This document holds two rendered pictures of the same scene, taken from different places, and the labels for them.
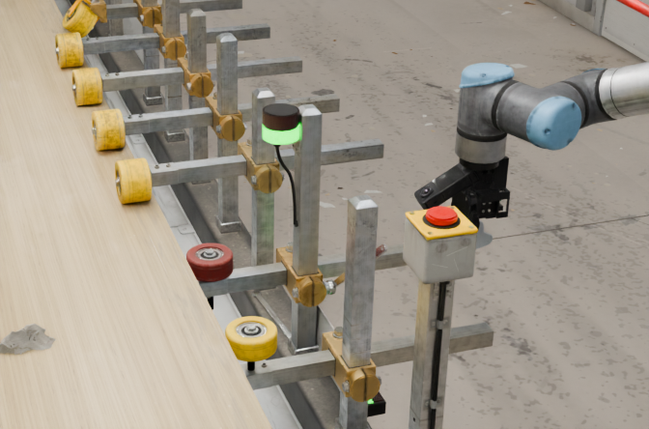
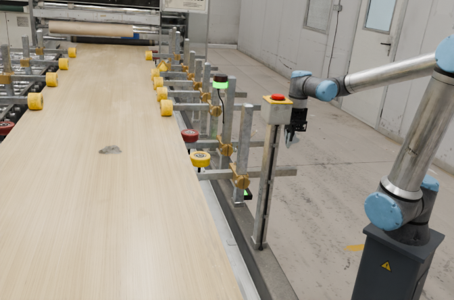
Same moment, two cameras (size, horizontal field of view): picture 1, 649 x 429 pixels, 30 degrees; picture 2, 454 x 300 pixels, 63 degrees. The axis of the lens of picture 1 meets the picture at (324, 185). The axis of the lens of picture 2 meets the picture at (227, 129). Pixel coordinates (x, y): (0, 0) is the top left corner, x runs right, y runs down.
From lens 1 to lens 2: 0.50 m
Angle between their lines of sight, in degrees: 7
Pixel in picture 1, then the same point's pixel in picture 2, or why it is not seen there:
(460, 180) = not seen: hidden behind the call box
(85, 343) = (134, 153)
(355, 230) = (244, 115)
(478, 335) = (290, 170)
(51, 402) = (113, 170)
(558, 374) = (320, 210)
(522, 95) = (314, 80)
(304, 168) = (228, 99)
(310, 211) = (229, 117)
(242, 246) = not seen: hidden behind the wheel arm
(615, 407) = (340, 223)
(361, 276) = (245, 136)
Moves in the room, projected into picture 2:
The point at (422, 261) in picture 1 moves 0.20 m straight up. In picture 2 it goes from (267, 113) to (276, 44)
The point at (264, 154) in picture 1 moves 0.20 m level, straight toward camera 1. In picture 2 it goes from (215, 101) to (212, 113)
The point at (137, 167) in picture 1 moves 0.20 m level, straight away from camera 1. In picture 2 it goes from (167, 102) to (171, 91)
